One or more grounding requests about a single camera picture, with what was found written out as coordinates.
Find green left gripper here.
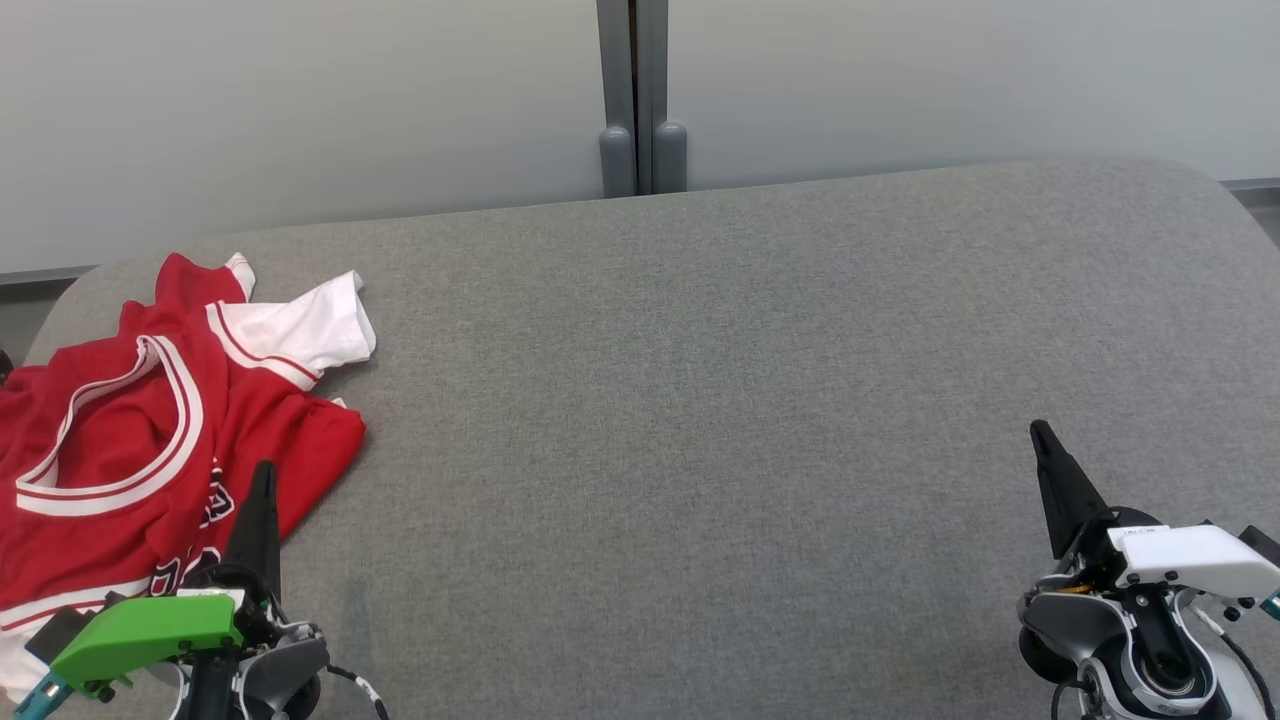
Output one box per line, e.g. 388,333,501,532
50,460,283,699

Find grey partition frame post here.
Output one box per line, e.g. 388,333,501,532
637,0,689,194
597,0,638,198

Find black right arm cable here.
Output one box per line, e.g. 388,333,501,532
1215,625,1279,720

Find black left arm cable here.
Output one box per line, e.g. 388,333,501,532
322,663,391,720

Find red Bulls basketball jersey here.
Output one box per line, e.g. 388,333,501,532
0,252,378,701

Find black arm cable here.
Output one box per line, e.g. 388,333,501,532
322,663,391,720
1215,625,1279,720

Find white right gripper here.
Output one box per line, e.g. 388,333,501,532
1030,420,1280,601

